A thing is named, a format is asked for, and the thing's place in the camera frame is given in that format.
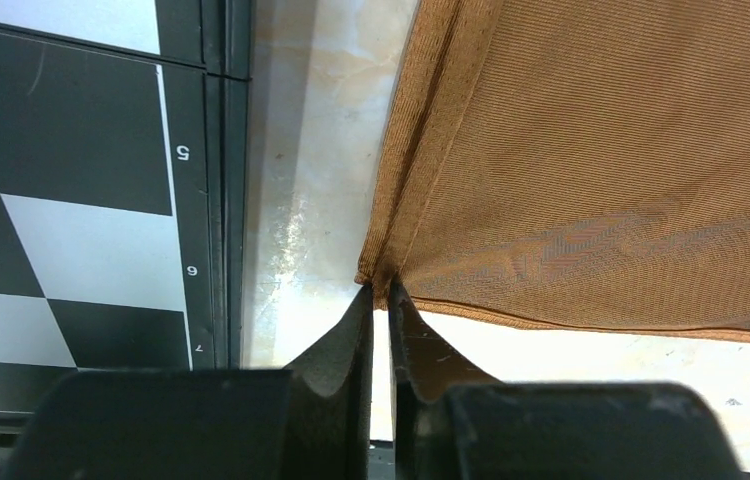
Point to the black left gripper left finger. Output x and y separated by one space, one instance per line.
307 420

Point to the black white chessboard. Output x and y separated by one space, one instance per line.
123 165

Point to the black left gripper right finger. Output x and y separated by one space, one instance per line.
453 420

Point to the brown satin napkin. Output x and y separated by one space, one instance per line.
575 165

